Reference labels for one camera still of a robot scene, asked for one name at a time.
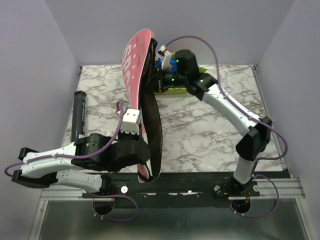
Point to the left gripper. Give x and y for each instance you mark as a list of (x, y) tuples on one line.
[(134, 136)]

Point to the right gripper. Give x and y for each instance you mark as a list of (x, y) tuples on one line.
[(162, 86)]

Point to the pink racket bag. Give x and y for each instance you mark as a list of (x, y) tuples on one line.
[(138, 68)]

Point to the black shuttlecock tube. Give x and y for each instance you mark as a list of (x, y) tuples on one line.
[(78, 115)]

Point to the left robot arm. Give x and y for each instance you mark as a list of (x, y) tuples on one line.
[(65, 166)]

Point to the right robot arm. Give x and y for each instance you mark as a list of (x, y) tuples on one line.
[(255, 131)]

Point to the green plastic bin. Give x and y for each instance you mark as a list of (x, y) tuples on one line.
[(172, 91)]

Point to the blue chips bag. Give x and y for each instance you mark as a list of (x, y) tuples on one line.
[(173, 64)]

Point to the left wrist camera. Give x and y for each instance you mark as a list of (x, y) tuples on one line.
[(131, 122)]

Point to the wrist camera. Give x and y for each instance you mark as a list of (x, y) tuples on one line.
[(131, 122), (165, 57)]

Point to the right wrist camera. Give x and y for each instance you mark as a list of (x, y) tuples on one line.
[(165, 57)]

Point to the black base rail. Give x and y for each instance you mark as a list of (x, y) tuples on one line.
[(177, 189)]

